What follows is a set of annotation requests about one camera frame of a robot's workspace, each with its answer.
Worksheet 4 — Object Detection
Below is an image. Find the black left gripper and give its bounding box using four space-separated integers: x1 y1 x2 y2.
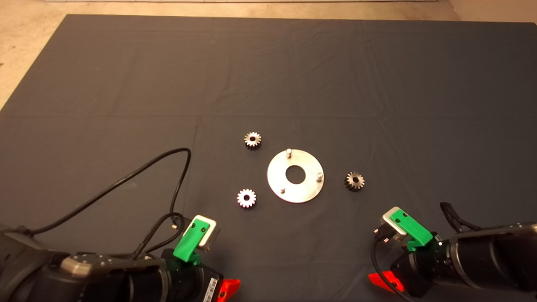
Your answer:
168 260 242 302

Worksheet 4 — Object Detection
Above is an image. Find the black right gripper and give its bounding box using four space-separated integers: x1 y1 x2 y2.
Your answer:
368 237 454 293

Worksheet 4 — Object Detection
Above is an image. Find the round metal carrier plate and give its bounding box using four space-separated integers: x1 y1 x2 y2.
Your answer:
267 148 325 204

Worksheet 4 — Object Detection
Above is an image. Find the dark grey table cloth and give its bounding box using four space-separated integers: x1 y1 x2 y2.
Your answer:
0 14 537 302

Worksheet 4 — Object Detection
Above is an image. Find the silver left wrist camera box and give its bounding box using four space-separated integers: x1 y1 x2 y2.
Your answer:
183 215 221 253

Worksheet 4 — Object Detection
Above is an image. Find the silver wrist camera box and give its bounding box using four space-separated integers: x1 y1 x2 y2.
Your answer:
183 215 221 253
380 206 409 244

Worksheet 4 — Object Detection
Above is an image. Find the green right camera mount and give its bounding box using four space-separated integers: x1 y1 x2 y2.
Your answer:
388 210 434 252

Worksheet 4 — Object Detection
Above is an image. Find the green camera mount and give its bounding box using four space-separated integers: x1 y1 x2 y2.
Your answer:
388 210 434 252
173 218 211 265

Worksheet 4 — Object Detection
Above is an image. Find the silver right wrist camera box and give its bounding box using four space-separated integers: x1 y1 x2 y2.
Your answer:
380 206 409 244

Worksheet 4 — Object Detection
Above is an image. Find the green left camera mount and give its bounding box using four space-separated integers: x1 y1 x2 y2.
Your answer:
173 218 211 265

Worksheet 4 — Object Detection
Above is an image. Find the braided black right gripper cable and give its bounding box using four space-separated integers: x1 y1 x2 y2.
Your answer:
440 202 483 233

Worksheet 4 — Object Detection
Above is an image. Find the braided black gripper cable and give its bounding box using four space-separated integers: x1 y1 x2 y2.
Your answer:
132 212 187 258
440 202 483 233

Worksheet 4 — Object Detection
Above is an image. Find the braided black left gripper cable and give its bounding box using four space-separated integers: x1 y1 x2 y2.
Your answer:
132 212 187 258

